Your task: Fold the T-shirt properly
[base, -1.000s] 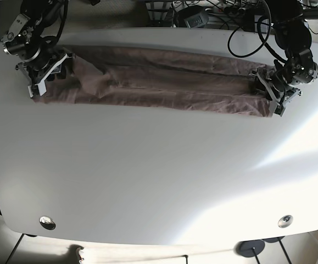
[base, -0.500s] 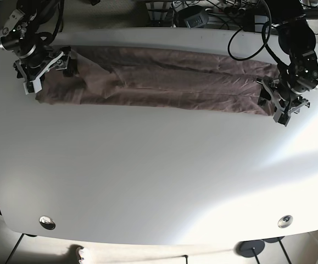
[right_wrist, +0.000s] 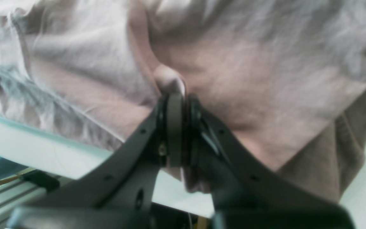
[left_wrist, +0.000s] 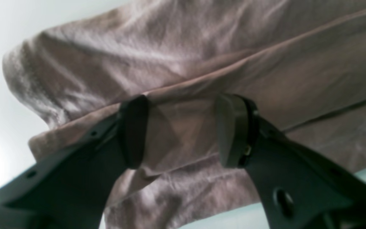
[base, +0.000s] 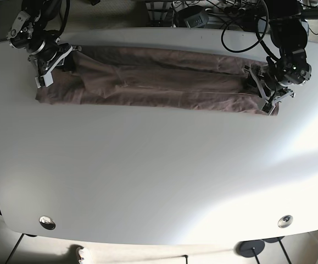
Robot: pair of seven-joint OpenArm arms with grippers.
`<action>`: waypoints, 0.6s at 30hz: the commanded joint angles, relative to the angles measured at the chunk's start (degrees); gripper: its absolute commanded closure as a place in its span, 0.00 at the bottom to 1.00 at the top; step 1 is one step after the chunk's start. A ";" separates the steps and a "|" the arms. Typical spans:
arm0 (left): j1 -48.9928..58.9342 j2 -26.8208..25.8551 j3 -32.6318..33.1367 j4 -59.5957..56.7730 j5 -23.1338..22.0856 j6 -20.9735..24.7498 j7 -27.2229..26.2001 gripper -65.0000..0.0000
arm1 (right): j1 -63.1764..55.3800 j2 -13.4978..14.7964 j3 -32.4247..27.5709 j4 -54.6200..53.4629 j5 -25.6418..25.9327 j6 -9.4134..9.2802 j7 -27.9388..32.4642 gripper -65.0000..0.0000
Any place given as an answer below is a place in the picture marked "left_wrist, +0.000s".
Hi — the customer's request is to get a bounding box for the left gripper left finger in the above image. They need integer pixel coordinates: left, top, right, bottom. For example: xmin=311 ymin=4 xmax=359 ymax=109
xmin=0 ymin=95 xmax=149 ymax=229

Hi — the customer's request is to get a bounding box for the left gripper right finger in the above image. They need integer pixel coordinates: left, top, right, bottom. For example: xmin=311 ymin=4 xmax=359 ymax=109
xmin=215 ymin=94 xmax=366 ymax=229

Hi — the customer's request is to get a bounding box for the mauve pink T-shirt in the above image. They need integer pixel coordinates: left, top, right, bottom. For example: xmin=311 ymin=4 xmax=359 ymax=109
xmin=3 ymin=0 xmax=366 ymax=229

